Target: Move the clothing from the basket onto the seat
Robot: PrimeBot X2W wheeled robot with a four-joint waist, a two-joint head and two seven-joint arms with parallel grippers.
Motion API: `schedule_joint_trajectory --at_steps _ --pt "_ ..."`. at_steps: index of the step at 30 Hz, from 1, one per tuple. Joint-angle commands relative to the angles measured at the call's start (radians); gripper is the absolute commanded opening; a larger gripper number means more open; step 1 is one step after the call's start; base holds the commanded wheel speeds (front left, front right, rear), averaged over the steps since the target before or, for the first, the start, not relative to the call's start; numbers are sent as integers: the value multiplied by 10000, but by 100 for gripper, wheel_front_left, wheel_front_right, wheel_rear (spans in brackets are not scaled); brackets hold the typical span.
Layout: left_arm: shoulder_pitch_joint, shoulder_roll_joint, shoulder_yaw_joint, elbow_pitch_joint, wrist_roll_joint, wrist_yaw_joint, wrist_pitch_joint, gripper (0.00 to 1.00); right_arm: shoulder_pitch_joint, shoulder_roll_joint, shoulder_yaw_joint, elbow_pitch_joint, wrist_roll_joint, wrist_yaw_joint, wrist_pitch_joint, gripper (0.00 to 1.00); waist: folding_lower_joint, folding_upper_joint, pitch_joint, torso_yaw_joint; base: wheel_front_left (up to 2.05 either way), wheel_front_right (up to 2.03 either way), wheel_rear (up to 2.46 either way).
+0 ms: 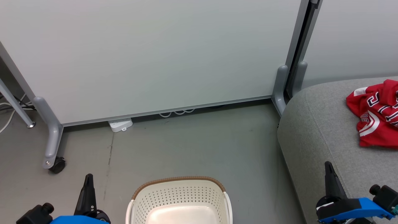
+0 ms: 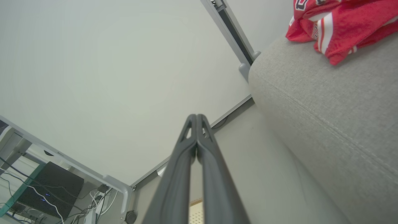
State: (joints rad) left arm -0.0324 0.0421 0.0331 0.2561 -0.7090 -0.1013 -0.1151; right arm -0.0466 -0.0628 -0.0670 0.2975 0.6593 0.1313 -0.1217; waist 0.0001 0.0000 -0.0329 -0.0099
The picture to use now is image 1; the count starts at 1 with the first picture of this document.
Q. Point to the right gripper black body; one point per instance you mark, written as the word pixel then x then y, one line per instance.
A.
pixel 385 195

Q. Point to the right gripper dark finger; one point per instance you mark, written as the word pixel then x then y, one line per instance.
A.
pixel 332 183

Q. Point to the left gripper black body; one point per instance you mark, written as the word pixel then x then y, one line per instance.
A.
pixel 35 215

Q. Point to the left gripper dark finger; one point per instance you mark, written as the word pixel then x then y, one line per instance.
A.
pixel 88 196

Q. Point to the red basketball jersey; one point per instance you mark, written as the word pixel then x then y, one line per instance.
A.
pixel 376 124

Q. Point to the cream perforated laundry basket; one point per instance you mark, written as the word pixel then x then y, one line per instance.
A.
pixel 180 196

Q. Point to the black caster wheel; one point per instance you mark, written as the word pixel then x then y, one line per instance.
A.
pixel 57 165

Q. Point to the grey fabric sofa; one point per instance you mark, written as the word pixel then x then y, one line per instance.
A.
pixel 326 130

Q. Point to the grey partition foot with caster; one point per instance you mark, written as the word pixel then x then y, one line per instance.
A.
pixel 50 130

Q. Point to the white power strip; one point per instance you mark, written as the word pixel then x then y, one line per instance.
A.
pixel 120 124

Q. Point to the grey metal table leg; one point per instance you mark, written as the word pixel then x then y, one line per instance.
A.
pixel 15 109

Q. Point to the narrow white partition panel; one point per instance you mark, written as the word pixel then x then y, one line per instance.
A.
pixel 351 37

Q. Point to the wide white partition panel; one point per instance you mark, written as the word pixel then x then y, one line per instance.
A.
pixel 149 53

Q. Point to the right blue camera mount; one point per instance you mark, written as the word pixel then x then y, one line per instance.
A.
pixel 367 210

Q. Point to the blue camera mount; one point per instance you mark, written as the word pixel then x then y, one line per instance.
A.
pixel 367 210
pixel 77 220

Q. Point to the left blue camera mount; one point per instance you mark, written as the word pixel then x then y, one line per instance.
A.
pixel 77 220

